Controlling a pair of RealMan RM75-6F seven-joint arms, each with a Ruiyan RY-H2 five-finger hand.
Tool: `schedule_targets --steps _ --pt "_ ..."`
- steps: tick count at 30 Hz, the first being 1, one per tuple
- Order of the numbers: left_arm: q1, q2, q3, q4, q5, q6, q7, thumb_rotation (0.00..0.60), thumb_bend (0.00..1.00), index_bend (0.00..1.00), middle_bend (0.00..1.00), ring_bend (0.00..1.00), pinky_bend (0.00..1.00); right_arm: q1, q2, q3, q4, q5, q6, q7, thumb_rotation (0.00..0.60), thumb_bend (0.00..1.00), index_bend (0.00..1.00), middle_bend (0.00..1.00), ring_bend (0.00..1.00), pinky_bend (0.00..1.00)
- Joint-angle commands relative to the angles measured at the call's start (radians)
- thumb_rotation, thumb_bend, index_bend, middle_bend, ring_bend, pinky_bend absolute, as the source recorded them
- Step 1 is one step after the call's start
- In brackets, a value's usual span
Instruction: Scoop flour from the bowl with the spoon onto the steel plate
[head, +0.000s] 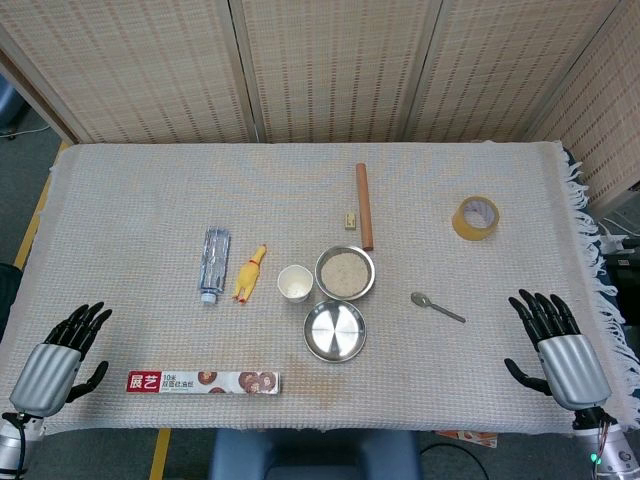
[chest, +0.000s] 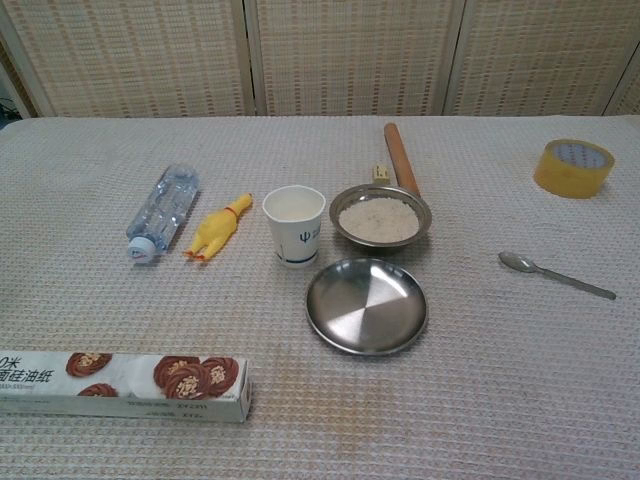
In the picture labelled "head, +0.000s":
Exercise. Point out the white paper cup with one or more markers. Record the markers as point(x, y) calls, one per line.
point(295, 285)

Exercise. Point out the empty steel plate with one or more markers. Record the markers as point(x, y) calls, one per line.
point(335, 332)

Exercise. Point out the beige woven tablecloth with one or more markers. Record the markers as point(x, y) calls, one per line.
point(150, 200)

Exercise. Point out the orange printed carton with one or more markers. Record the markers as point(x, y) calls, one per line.
point(470, 439)

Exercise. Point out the clear packing tape roll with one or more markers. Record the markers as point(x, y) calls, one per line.
point(460, 228)

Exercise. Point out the black box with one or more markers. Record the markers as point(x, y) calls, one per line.
point(622, 270)

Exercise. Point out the clear plastic water bottle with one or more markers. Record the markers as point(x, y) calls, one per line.
point(215, 260)

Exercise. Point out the blue office chair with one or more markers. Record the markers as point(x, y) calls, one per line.
point(7, 105)

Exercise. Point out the black and silver left hand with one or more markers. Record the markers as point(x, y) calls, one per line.
point(47, 370)

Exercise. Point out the black and silver right hand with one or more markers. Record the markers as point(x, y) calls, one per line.
point(572, 367)

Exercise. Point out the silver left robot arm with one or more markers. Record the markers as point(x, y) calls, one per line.
point(10, 445)

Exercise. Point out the white rice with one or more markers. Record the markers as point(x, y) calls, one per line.
point(345, 274)

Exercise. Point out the steel bowl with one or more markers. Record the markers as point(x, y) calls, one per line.
point(371, 262)

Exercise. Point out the wooden rolling pin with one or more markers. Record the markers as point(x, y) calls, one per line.
point(364, 205)

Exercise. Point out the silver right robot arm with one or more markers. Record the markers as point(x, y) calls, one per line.
point(615, 450)

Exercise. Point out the metal spoon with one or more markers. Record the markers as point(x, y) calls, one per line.
point(420, 299)

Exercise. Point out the woven folding screen panel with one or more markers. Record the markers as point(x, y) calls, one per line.
point(340, 65)
point(500, 65)
point(610, 125)
point(125, 65)

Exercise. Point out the yellow rubber chicken toy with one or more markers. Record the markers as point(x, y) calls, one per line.
point(247, 277)

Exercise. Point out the baking paper box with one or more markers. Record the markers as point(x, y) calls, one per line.
point(200, 382)

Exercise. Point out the small cream block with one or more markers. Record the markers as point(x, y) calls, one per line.
point(350, 221)

